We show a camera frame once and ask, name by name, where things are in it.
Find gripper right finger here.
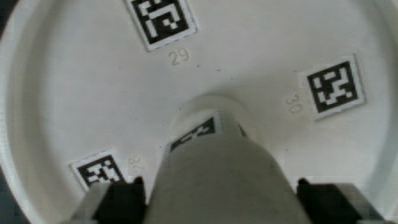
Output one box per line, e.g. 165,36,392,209
296,178,385,224

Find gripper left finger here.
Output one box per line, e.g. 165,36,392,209
67,177,145,224

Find white cylindrical table leg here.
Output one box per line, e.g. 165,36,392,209
143,96,310,224

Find white round table top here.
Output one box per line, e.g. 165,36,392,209
0,0,398,224

